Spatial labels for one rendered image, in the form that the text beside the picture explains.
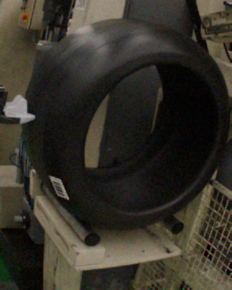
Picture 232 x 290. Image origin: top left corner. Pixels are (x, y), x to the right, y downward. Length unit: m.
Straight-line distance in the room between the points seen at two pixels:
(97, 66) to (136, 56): 0.09
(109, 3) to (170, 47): 0.38
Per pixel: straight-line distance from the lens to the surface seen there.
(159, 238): 1.48
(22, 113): 1.10
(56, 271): 1.74
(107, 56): 1.05
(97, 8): 1.41
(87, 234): 1.21
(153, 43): 1.09
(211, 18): 1.50
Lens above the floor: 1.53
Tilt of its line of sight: 18 degrees down
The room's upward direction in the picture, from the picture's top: 10 degrees clockwise
